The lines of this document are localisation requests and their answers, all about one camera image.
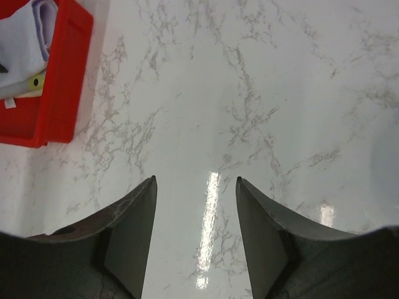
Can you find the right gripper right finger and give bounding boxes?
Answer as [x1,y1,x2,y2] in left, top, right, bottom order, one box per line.
[236,178,398,298]

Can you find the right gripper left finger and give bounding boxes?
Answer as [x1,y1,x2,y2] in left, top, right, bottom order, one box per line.
[1,177,157,298]

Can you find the light blue towel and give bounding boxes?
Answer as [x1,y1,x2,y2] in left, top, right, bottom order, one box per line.
[1,1,58,87]

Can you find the red plastic tray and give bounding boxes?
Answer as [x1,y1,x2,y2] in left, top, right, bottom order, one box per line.
[1,1,94,148]

